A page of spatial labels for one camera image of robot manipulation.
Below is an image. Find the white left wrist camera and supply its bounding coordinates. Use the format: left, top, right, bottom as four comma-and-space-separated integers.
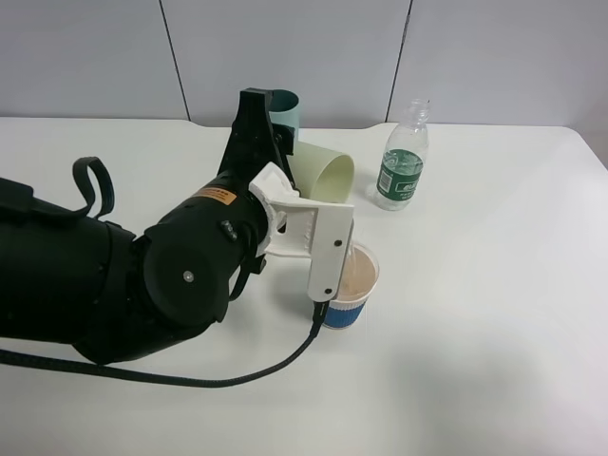
248, 162, 354, 302

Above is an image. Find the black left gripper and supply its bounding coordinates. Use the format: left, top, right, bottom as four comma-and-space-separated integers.
195, 87, 295, 275

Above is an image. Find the clear water bottle green label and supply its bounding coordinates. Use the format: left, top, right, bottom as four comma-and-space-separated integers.
368, 99, 430, 211

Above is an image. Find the teal plastic cup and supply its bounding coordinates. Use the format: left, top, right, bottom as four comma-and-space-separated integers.
268, 89, 300, 142

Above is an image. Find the blue sleeved clear cup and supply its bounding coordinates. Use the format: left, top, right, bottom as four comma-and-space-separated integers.
324, 243, 380, 330

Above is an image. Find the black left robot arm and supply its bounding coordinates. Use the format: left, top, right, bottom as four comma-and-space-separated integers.
1, 88, 294, 365

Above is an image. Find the pale green plastic cup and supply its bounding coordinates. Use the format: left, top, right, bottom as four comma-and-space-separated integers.
288, 141, 354, 203

